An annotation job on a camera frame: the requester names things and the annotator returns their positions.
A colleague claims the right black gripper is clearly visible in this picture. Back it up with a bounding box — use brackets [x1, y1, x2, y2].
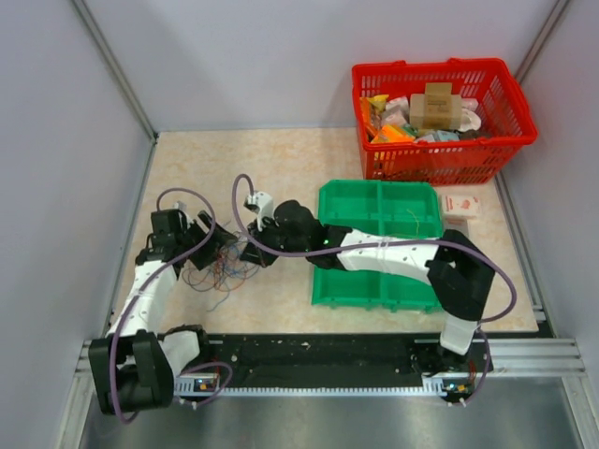
[240, 215, 309, 269]

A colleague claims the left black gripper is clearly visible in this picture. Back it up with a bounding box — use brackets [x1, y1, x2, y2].
[176, 210, 237, 269]

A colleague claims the cable bundle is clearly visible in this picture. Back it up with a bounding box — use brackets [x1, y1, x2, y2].
[181, 219, 263, 311]

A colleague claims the yellow green wire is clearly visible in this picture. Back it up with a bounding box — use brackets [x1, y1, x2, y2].
[387, 209, 422, 239]

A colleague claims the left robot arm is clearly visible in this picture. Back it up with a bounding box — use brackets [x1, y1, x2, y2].
[88, 205, 237, 417]

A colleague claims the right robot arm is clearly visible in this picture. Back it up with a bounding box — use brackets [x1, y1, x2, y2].
[243, 191, 495, 370]

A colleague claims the green compartment tray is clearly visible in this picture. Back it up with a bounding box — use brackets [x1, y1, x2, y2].
[312, 180, 444, 312]

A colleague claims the orange snack packet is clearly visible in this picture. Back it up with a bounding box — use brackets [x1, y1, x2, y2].
[371, 124, 416, 144]

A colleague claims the yellow snack packet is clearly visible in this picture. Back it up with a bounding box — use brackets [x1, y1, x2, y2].
[366, 94, 388, 113]

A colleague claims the white red snack packet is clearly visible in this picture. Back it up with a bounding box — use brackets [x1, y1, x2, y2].
[440, 195, 482, 220]

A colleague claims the grey red packet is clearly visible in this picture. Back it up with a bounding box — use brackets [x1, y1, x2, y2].
[444, 217, 470, 237]

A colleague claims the brown cardboard box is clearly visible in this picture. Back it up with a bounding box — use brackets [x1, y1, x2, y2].
[409, 82, 462, 130]

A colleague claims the red plastic basket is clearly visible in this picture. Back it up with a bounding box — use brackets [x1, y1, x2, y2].
[351, 58, 538, 186]

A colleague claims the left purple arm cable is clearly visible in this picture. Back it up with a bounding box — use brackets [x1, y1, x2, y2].
[109, 186, 217, 425]

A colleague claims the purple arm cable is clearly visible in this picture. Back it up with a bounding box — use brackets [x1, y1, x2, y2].
[231, 173, 519, 325]
[109, 186, 217, 425]

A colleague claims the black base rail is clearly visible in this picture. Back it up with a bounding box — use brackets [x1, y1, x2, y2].
[186, 332, 450, 389]

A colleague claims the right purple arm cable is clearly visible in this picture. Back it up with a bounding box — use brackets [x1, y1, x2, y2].
[231, 173, 519, 325]

